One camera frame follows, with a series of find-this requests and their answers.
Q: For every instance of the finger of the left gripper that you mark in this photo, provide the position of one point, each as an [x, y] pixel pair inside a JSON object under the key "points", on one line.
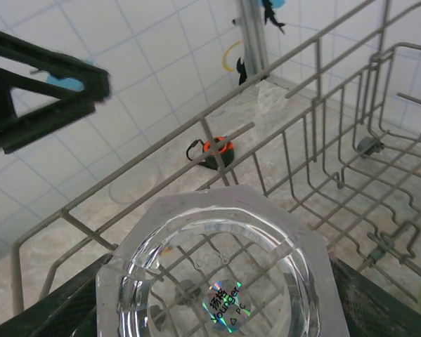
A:
{"points": [[55, 63]]}

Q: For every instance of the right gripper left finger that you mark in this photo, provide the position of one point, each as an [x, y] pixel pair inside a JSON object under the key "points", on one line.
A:
{"points": [[55, 309]]}

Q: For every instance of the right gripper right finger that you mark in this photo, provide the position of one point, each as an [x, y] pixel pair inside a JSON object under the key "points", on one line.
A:
{"points": [[379, 312]]}

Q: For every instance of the clear glass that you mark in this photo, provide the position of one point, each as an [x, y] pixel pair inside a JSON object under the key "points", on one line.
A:
{"points": [[224, 252]]}

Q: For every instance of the blue disc fish sticker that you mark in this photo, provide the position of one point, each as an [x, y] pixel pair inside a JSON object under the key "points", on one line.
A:
{"points": [[271, 15], [69, 83]]}

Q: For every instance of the black orange tape measure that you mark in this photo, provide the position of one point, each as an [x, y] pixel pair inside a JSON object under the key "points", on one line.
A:
{"points": [[226, 154]]}

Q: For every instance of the aluminium corner post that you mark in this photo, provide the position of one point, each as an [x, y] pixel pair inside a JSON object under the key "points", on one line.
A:
{"points": [[254, 42]]}

